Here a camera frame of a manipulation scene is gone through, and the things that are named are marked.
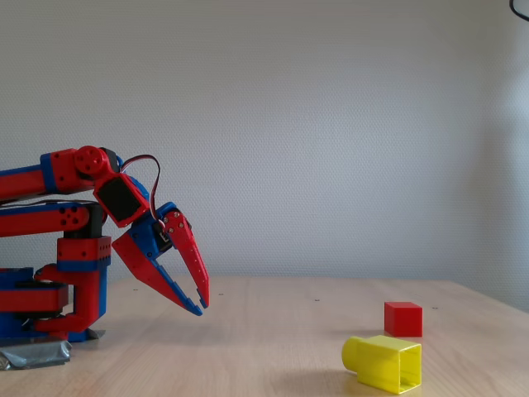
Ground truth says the grey duct tape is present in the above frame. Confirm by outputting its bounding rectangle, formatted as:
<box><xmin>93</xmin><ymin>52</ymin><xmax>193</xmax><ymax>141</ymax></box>
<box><xmin>0</xmin><ymin>329</ymin><xmax>107</xmax><ymax>371</ymax></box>

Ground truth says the yellow hollow block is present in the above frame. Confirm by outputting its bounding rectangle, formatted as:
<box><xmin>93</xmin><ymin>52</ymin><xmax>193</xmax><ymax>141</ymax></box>
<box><xmin>341</xmin><ymin>334</ymin><xmax>423</xmax><ymax>395</ymax></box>

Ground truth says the thin black cable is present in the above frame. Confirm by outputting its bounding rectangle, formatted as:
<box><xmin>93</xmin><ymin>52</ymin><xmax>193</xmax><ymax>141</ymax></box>
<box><xmin>508</xmin><ymin>0</ymin><xmax>529</xmax><ymax>23</ymax></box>

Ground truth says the red white black servo cable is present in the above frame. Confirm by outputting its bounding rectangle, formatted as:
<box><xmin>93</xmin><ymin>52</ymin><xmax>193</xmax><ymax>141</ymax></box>
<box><xmin>119</xmin><ymin>154</ymin><xmax>163</xmax><ymax>221</ymax></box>

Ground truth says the red cube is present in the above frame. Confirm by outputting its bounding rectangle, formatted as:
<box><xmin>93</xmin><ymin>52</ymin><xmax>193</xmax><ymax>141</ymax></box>
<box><xmin>384</xmin><ymin>301</ymin><xmax>424</xmax><ymax>338</ymax></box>

